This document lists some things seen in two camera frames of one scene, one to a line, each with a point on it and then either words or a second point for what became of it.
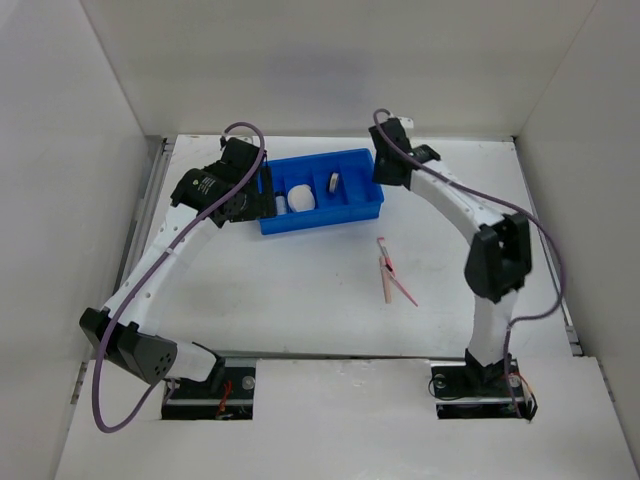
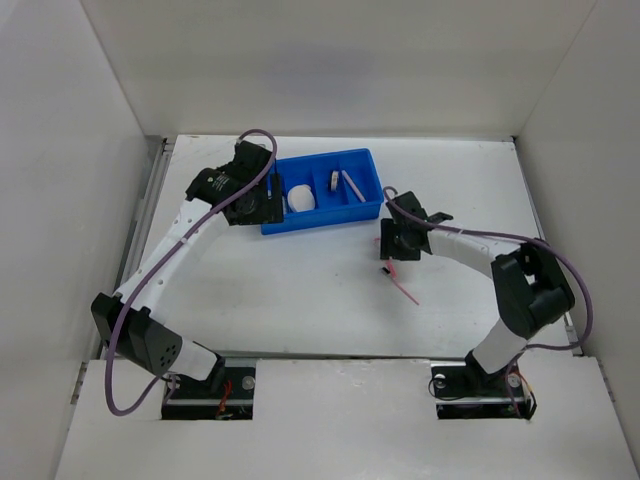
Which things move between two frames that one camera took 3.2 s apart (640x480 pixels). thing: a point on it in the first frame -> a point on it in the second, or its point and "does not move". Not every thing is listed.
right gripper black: (378, 175) -> (387, 246)
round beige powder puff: (301, 197) does not move
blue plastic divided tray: (323, 189) does not move
